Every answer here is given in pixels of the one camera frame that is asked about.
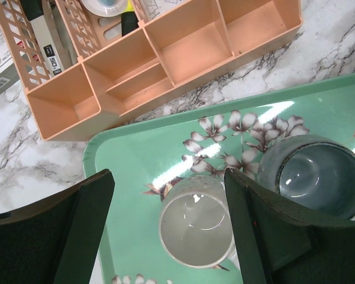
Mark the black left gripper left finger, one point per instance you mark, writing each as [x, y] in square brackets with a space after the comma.
[56, 239]

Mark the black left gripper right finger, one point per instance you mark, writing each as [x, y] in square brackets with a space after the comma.
[280, 241]

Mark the beige grey mug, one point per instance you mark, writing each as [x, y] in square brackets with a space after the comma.
[195, 225]

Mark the dark grey blue mug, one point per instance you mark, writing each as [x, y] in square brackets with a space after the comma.
[313, 171]

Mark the green floral tray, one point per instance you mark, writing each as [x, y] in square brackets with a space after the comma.
[148, 158]

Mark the black white stapler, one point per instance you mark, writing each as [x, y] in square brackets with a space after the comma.
[50, 33]

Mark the orange plastic desk organizer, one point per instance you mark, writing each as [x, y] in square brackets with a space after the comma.
[114, 81]

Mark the yellow highlighter pen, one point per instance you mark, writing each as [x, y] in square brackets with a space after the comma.
[129, 22]

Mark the blue correction tape package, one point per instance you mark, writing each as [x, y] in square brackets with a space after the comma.
[105, 8]

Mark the white packaged item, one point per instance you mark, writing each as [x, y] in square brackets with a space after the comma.
[148, 10]

